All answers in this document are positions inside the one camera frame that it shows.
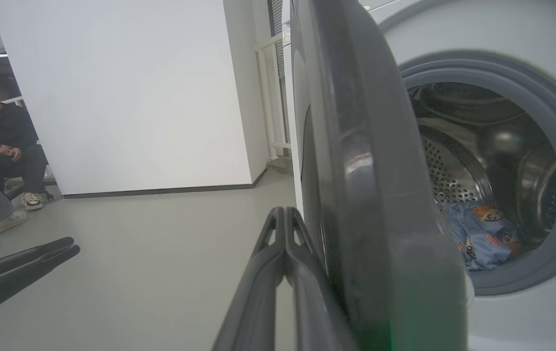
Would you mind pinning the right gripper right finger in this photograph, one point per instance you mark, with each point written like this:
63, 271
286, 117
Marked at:
314, 317

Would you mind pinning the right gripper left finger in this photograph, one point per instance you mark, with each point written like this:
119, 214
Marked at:
258, 312

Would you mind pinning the dark round washer door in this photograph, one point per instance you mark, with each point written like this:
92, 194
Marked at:
370, 170

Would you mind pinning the blue cartoon print garment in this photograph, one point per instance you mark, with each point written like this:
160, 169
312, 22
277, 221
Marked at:
482, 239

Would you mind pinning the white front-load washing machine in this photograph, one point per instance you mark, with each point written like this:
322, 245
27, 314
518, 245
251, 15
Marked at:
502, 29

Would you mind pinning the seated person black sweater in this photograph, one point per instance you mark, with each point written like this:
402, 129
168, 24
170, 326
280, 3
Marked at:
0, 131

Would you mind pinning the white metal railing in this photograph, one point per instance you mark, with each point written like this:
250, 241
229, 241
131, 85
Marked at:
264, 97

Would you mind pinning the steel washer drum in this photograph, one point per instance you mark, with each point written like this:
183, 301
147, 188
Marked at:
502, 146

